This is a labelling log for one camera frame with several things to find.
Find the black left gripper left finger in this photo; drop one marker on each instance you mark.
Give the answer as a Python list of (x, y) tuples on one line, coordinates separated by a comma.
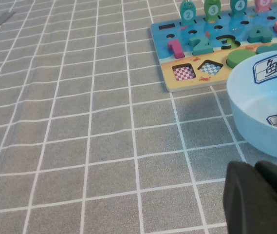
[(245, 207)]

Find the light blue plastic bowl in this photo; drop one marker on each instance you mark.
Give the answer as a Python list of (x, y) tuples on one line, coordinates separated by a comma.
[(250, 126)]

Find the green wooden circle piece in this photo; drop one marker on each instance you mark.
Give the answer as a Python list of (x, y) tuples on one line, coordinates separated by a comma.
[(238, 58)]

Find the teal wooden heart piece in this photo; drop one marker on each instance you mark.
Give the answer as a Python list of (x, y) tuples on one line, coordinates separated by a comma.
[(272, 48)]

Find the blue wooden puzzle board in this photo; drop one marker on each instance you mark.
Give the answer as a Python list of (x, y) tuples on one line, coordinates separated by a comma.
[(194, 62)]

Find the pink fish piece number 5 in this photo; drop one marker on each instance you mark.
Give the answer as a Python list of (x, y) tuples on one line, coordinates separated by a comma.
[(263, 5)]

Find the teal fish piece number 4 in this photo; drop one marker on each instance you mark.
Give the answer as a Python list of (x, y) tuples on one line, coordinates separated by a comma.
[(239, 6)]

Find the green fish piece number 3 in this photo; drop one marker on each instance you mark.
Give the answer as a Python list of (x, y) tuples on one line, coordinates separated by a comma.
[(212, 10)]

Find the teal fish piece number 2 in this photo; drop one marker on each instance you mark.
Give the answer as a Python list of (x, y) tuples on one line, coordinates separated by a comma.
[(188, 14)]

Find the teal wooden number 4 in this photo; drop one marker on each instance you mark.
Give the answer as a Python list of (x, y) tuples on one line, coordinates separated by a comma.
[(260, 35)]

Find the teal wooden number 2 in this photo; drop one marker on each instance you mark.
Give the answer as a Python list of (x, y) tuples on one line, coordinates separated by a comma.
[(201, 48)]

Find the magenta wooden number 1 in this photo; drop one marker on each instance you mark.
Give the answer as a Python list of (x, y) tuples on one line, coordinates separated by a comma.
[(177, 48)]

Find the grey white-checked tablecloth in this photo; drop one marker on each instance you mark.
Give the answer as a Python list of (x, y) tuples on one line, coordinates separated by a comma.
[(79, 146)]

